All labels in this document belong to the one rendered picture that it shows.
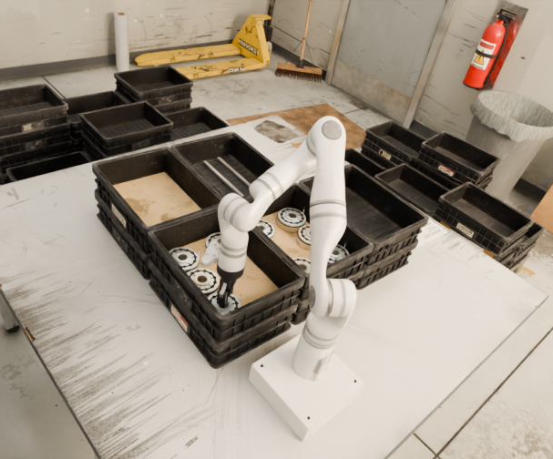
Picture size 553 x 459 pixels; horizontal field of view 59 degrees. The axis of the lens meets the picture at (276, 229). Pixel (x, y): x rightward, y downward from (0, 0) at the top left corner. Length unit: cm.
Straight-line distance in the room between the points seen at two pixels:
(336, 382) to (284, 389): 15
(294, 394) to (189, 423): 28
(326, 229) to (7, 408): 155
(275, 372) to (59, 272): 78
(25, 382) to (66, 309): 78
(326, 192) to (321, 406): 56
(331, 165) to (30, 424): 156
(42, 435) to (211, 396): 95
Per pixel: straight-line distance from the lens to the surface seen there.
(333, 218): 121
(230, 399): 142
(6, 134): 290
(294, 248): 166
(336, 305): 117
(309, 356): 133
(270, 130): 258
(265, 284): 152
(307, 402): 137
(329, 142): 127
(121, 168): 184
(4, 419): 228
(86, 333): 155
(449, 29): 445
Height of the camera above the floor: 191
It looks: 39 degrees down
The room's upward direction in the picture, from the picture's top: 12 degrees clockwise
